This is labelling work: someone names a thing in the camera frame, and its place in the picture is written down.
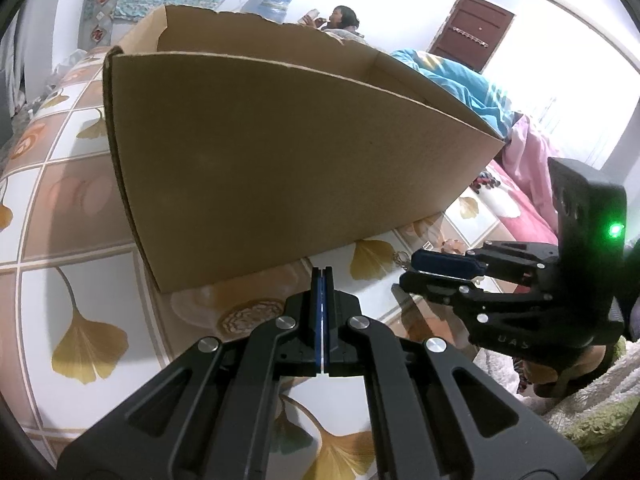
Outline large cardboard box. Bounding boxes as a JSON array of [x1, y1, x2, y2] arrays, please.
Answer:
[[102, 4, 507, 296]]

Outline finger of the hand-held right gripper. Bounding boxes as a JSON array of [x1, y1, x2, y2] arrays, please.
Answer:
[[400, 272, 552, 327], [411, 242, 559, 281]]

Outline person's right hand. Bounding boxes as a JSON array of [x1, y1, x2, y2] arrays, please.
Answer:
[[515, 346, 608, 397]]

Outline brown wooden door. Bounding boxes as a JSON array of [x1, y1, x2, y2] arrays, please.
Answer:
[[427, 0, 517, 74]]

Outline blue printed blanket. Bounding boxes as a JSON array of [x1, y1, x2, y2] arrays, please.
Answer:
[[389, 48, 517, 142]]

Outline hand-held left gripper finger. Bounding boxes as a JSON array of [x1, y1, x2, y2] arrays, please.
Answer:
[[57, 266, 326, 480], [324, 266, 586, 480]]

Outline pink floral blanket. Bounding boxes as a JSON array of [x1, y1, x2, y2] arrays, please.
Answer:
[[474, 114, 562, 247]]

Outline blue water jug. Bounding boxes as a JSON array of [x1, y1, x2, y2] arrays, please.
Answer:
[[254, 0, 294, 24]]

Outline patchwork hanging cloth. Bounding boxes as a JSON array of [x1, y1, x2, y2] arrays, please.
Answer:
[[84, 0, 124, 49]]

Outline white plastic bag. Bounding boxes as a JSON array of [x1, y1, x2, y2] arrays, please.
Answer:
[[52, 49, 87, 79]]

